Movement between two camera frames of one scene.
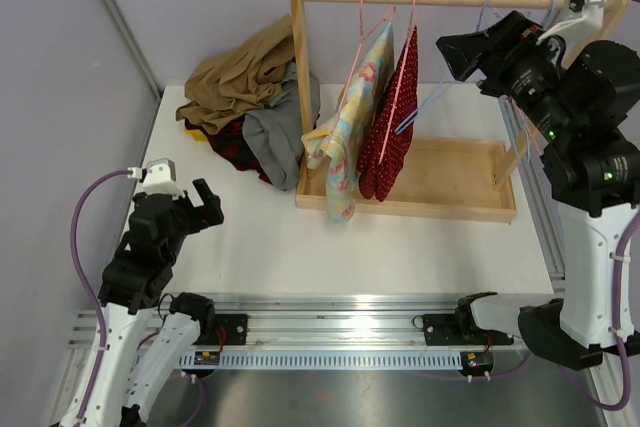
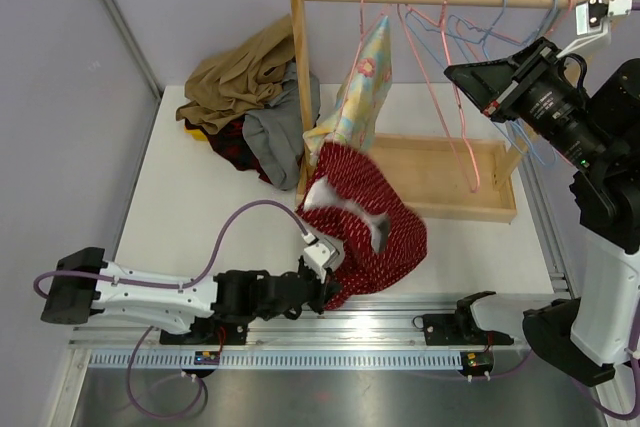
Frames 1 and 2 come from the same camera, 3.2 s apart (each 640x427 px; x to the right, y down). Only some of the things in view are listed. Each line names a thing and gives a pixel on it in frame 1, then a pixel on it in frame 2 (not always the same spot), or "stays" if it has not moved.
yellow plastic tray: [196, 134] stays
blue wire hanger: [449, 80] to [484, 41]
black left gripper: [208, 214] to [324, 292]
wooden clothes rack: [470, 178] stays
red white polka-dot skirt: [389, 124] to [357, 202]
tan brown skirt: [242, 76] stays
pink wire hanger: [413, 17] to [444, 22]
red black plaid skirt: [231, 141] stays
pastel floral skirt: [339, 146] stays
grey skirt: [274, 136] stays
